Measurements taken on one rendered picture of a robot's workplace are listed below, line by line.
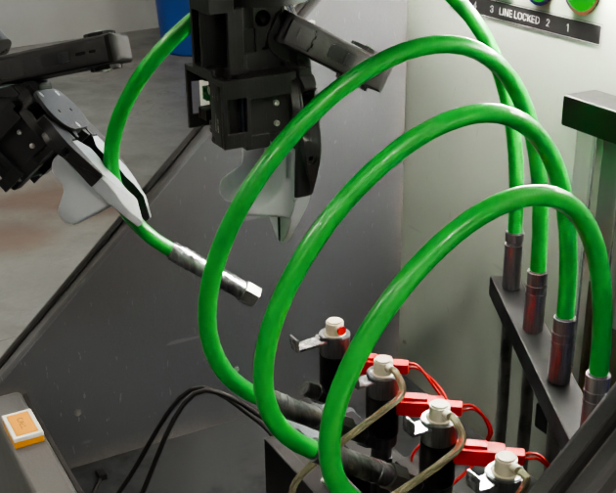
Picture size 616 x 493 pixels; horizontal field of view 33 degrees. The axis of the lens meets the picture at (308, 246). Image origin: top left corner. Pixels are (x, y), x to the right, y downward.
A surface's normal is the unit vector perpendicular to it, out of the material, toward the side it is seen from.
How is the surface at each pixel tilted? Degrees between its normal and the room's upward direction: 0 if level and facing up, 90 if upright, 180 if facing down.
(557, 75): 90
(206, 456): 0
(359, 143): 90
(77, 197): 76
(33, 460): 0
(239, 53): 90
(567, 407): 0
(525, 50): 90
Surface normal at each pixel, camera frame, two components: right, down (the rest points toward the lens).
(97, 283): 0.48, 0.34
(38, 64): -0.17, 0.17
